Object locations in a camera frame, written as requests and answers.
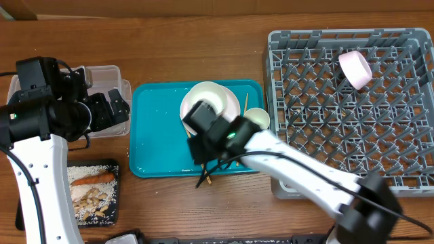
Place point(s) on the white bowl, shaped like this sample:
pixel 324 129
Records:
pixel 209 92

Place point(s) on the pink bowl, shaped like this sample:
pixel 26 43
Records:
pixel 355 68

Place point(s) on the clear plastic bin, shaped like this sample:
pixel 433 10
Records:
pixel 105 78

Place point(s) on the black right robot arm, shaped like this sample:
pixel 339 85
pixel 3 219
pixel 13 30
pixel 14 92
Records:
pixel 364 209

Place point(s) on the white paper cup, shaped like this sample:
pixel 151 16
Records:
pixel 258 116

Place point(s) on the wooden chopstick right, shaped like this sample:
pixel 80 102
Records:
pixel 244 110

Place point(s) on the rice and peanut scraps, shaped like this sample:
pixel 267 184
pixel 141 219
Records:
pixel 93 196

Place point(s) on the grey dishwasher rack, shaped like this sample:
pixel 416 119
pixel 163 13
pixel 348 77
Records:
pixel 386 127

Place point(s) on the orange carrot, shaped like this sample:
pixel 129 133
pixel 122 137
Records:
pixel 96 179

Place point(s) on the white plate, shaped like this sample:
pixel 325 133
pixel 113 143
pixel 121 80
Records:
pixel 231 111

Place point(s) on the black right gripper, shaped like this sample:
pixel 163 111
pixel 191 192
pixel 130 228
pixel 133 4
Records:
pixel 199 156

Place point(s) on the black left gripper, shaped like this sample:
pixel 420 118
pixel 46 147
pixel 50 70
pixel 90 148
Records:
pixel 105 117

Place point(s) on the wooden chopstick left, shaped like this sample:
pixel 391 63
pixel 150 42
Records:
pixel 202 165

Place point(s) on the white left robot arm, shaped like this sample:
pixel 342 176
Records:
pixel 51 109

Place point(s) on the teal plastic tray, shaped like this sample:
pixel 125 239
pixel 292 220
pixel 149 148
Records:
pixel 158 139

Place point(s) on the wooden chopstick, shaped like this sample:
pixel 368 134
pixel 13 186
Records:
pixel 202 165
pixel 244 110

